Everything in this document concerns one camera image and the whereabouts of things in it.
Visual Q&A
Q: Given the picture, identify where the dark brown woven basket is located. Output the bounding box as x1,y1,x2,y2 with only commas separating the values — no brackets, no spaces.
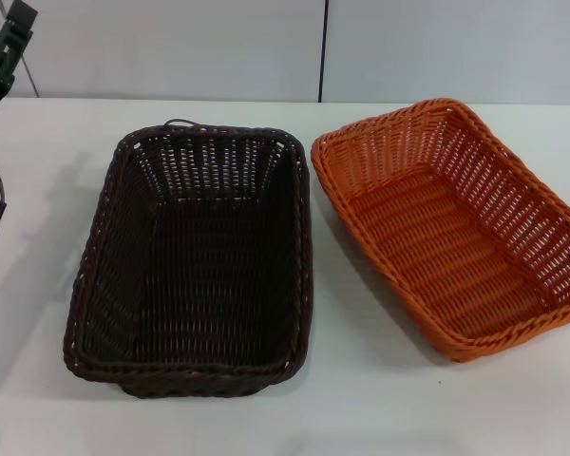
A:
62,118,314,399

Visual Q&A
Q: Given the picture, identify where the orange woven basket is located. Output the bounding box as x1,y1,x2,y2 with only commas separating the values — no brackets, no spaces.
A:
310,97,570,365

